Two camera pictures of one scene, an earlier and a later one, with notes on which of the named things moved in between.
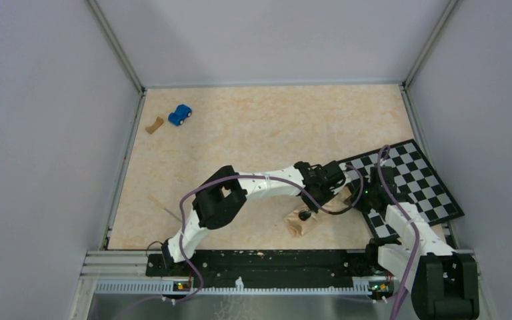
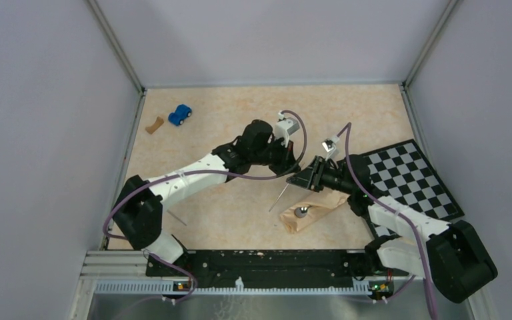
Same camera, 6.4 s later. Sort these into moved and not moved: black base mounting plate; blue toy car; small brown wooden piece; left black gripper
Moved: left black gripper
Not moved: blue toy car; small brown wooden piece; black base mounting plate
